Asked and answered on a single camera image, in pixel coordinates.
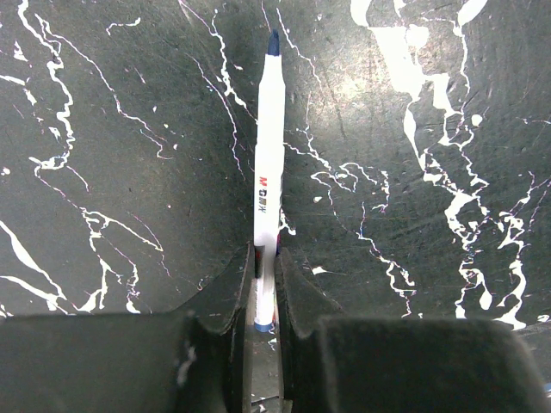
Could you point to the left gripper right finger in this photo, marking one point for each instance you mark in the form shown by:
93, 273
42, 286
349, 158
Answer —
334, 362

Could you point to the blue marker pen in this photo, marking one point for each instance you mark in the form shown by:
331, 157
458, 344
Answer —
268, 167

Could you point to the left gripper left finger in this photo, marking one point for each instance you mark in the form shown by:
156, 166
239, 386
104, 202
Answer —
195, 358

